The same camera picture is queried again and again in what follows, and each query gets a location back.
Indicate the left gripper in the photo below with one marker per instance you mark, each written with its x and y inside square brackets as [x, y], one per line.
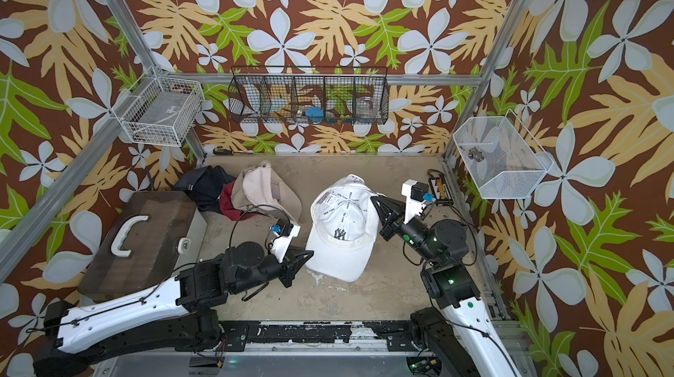
[290, 267]

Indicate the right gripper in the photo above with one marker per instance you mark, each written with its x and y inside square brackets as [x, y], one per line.
[390, 211]

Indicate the white baseball cap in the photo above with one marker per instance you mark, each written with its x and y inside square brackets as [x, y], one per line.
[344, 229]

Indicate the cream pink baseball cap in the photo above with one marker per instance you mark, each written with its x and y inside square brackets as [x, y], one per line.
[261, 185]

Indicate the maroon baseball cap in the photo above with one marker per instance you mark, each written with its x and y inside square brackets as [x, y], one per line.
[227, 206]

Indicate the black baseball cap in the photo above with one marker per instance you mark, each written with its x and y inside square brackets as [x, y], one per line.
[204, 186]

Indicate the beige baseball cap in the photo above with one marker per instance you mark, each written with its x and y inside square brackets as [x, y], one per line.
[238, 197]

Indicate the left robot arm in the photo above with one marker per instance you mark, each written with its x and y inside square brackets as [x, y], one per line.
[178, 312]

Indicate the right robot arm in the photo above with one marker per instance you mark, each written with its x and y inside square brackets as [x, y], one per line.
[458, 329]

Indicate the black orange device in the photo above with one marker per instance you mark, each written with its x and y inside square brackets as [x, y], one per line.
[439, 188]

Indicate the small dark object in basket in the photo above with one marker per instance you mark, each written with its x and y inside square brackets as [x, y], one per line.
[476, 155]

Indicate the blue object in basket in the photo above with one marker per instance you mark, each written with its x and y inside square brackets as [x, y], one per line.
[315, 114]

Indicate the white mesh basket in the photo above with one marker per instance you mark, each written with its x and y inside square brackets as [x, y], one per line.
[515, 162]

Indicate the brown lidded storage box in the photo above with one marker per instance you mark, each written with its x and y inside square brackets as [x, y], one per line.
[156, 233]

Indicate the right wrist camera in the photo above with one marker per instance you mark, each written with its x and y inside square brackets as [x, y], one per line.
[418, 200]

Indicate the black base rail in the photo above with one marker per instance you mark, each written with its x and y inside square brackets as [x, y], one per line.
[239, 336]

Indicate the black wire basket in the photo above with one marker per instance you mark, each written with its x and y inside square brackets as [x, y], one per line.
[346, 94]

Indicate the white wire basket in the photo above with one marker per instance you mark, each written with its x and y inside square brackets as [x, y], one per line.
[159, 109]

